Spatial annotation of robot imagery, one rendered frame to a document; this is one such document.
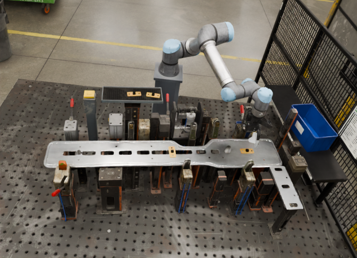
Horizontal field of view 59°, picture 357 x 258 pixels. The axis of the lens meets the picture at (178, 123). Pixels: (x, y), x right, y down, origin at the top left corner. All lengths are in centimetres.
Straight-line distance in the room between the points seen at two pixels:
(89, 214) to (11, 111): 108
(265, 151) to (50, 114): 160
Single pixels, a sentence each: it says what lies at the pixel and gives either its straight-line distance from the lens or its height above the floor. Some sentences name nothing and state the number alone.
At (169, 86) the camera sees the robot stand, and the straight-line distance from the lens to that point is 228.
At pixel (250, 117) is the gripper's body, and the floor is 130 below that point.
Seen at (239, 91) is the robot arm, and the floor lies 144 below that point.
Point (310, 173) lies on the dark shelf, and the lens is 201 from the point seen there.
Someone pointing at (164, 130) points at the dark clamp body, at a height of 102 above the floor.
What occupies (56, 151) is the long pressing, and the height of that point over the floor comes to 100.
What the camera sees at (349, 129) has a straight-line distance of 208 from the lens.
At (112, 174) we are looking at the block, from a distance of 172.
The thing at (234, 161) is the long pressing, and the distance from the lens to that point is 191.
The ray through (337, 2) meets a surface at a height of 107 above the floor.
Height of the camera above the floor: 240
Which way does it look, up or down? 43 degrees down
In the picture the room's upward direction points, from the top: 10 degrees clockwise
